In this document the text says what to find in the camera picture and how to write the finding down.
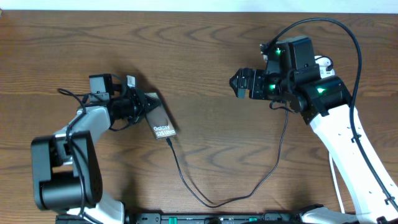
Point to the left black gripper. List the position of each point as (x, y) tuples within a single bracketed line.
[(142, 107)]

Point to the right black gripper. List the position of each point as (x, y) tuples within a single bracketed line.
[(257, 76)]

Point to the Galaxy S25 Ultra smartphone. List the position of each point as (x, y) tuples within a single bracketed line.
[(160, 123)]

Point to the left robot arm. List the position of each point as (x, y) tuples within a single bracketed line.
[(65, 169)]

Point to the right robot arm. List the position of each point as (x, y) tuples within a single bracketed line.
[(292, 75)]

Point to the white power strip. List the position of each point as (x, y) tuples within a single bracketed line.
[(326, 65)]

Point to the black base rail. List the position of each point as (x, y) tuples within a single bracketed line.
[(156, 218)]

